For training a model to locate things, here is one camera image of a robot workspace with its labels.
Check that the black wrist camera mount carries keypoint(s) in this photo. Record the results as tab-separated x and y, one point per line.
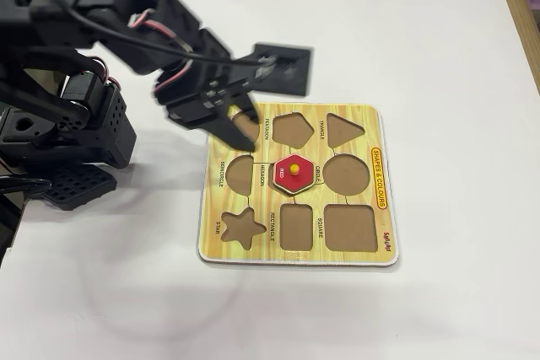
282	71

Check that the wooden shape puzzle board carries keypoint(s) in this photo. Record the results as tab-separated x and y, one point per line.
379	225

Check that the black table clamp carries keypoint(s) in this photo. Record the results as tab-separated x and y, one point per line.
25	185

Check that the tan wooden panel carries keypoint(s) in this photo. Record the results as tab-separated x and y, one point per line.
516	18

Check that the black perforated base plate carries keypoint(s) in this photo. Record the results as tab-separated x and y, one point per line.
78	186

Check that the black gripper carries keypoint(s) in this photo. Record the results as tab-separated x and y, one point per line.
202	112

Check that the red hexagon piece yellow pin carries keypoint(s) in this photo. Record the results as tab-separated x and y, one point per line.
304	179

